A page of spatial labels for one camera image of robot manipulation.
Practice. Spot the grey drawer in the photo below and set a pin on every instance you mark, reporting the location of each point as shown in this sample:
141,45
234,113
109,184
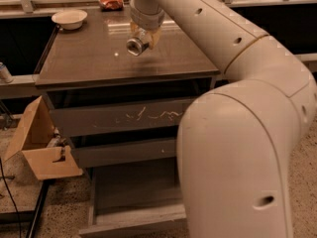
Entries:
124,153
133,199
101,119

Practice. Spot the can on left ledge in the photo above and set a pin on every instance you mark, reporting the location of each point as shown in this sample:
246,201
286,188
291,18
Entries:
5,74

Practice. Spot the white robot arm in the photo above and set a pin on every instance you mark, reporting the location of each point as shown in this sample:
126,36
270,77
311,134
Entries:
234,142

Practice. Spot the white bowl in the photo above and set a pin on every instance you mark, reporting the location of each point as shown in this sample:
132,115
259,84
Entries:
70,19

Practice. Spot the blue silver redbull can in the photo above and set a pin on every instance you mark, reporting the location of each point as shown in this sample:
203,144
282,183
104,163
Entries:
138,43

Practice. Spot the grey drawer cabinet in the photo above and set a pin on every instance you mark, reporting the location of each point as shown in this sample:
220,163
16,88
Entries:
91,66

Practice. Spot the grey top drawer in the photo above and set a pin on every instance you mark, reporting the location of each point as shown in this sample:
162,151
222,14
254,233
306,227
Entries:
101,119

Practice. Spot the red crumpled snack bag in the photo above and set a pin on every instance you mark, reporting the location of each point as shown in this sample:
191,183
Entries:
111,5

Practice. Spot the grey bottom drawer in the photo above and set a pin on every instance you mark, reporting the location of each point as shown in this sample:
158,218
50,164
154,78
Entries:
133,199

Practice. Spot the cardboard box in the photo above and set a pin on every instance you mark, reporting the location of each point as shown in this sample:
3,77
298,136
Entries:
41,144

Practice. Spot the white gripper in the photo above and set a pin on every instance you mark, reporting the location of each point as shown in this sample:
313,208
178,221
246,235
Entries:
147,20

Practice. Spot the grey middle drawer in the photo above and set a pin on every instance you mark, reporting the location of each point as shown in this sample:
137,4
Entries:
124,153

